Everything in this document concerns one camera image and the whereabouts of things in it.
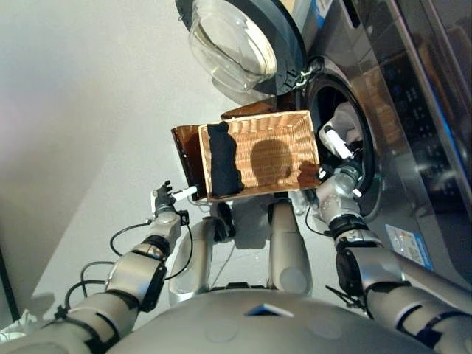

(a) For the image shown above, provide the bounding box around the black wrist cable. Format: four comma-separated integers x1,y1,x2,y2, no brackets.
304,204,333,237
55,221,195,325

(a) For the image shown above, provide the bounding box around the silver robot right leg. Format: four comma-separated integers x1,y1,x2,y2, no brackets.
266,196,314,297

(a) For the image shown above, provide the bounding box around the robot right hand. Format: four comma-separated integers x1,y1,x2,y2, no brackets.
318,124,365,164

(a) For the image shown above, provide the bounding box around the blue energy label sticker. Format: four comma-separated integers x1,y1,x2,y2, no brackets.
384,223,435,273

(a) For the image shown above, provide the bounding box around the grey robot torso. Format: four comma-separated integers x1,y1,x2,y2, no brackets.
106,282,436,354

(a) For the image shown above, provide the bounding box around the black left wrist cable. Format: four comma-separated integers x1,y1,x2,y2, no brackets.
55,221,195,325

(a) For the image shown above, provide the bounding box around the dark grey washing machine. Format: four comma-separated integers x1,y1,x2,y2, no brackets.
272,0,472,288

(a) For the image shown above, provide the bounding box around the brown wooden stool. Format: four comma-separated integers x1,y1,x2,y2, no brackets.
170,100,282,203

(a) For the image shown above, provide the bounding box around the round glass washing machine door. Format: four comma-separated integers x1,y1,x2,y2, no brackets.
174,0,310,97

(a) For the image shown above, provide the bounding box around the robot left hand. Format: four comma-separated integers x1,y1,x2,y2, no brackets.
150,179,199,219

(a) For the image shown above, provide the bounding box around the white round object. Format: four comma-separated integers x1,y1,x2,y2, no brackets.
0,308,40,344

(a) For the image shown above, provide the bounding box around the rectangular wicker laundry basket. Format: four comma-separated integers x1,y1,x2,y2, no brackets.
198,109,322,204

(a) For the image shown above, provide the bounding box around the thin white floor cable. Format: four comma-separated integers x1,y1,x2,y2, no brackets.
187,197,237,281

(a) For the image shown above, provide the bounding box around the small blue white sticker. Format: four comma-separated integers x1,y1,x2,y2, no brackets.
308,0,334,27

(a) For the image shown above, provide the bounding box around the white garment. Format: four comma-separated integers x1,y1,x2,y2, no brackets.
330,100,365,144

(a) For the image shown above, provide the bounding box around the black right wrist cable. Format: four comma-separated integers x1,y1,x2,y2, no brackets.
304,204,333,237

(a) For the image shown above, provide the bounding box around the black garment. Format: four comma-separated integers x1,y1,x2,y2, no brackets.
206,120,246,198

